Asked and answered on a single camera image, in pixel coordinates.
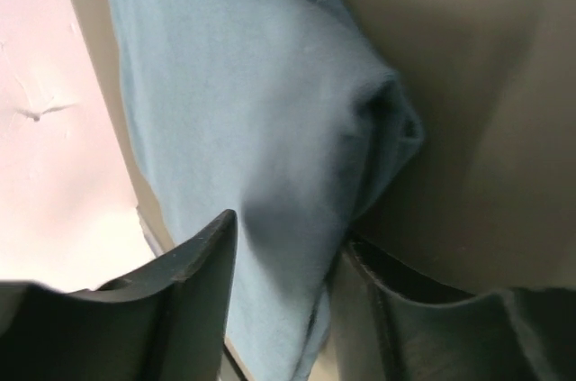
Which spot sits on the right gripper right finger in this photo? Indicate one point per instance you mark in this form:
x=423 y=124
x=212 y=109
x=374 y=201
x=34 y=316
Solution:
x=389 y=322

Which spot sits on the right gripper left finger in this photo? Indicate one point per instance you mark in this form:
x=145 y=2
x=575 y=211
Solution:
x=162 y=321

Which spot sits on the grey-blue t-shirt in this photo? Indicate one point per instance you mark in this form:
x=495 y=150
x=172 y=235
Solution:
x=282 y=111

